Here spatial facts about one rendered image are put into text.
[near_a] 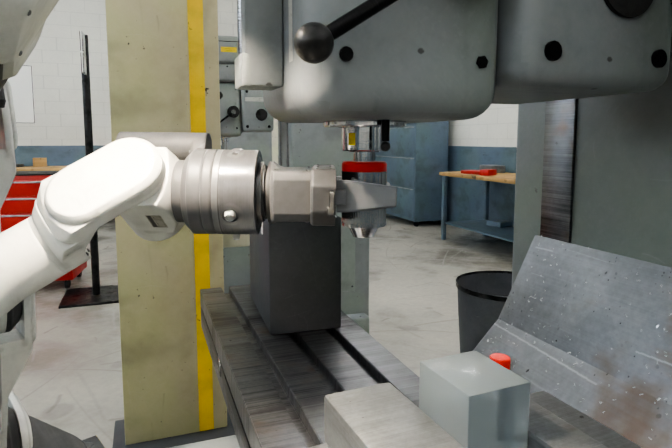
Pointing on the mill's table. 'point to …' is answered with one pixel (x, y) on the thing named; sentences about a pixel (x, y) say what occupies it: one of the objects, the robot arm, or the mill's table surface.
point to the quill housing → (384, 39)
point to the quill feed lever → (308, 39)
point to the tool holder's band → (364, 166)
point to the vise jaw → (380, 421)
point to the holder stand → (297, 276)
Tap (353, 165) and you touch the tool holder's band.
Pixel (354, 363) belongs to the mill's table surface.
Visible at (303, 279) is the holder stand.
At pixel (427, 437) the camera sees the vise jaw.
